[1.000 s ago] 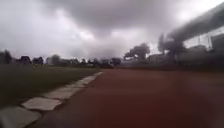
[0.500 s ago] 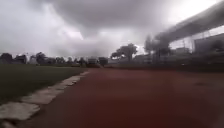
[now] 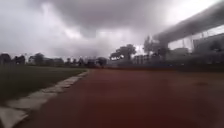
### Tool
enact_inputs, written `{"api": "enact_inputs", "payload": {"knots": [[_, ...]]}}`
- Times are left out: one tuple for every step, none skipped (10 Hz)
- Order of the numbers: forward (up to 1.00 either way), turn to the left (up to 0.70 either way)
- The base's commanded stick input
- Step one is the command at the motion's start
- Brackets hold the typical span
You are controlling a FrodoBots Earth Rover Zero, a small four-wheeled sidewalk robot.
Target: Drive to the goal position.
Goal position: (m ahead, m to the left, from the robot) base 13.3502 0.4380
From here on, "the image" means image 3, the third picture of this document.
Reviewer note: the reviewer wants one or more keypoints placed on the broad dark tree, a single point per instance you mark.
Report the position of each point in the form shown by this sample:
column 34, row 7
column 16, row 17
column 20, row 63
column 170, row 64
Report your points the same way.
column 124, row 52

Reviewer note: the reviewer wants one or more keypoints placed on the red running track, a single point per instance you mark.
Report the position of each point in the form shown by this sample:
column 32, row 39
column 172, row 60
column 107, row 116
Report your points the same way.
column 133, row 100

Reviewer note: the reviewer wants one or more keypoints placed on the pale concrete kerb strip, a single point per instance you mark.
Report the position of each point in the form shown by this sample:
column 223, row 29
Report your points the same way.
column 40, row 97

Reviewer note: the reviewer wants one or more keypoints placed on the grass field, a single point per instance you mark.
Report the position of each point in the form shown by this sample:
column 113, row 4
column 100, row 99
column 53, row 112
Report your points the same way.
column 26, row 80

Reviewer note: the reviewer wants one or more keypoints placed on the grandstand with roof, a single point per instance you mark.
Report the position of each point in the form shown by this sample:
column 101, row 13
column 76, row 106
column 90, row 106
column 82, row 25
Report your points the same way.
column 200, row 22

